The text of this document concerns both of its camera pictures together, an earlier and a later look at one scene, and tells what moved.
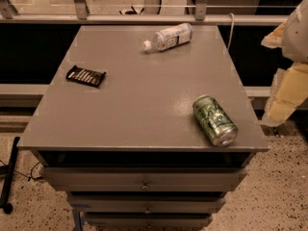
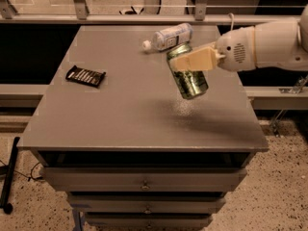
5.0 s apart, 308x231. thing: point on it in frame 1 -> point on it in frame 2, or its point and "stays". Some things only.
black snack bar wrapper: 86,76 stays
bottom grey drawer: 147,219 stays
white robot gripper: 297,33 -> 235,51
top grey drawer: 143,178 stays
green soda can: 219,127 -> 192,84
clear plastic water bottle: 170,37 stays
